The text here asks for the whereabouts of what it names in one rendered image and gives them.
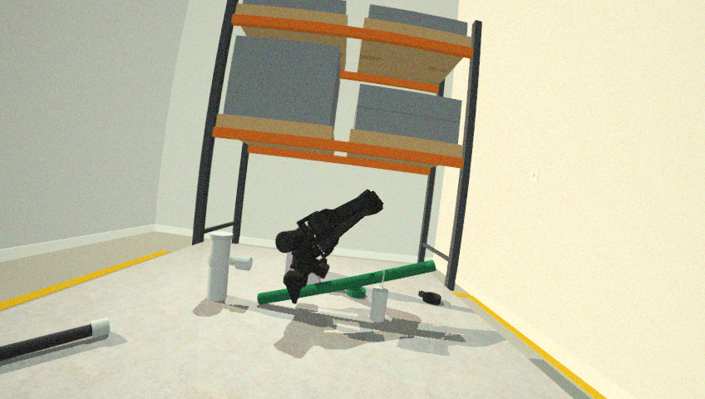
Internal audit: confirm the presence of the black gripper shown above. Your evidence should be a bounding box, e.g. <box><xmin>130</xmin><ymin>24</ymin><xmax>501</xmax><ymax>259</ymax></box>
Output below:
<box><xmin>283</xmin><ymin>249</ymin><xmax>313</xmax><ymax>303</ymax></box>

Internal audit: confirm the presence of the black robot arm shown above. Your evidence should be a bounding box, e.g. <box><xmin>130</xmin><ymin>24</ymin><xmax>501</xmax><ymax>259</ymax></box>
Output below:
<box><xmin>275</xmin><ymin>189</ymin><xmax>383</xmax><ymax>279</ymax></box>

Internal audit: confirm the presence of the long green pipe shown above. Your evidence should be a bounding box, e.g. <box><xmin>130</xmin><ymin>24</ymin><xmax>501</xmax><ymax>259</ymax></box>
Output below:
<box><xmin>257</xmin><ymin>260</ymin><xmax>436</xmax><ymax>304</ymax></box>

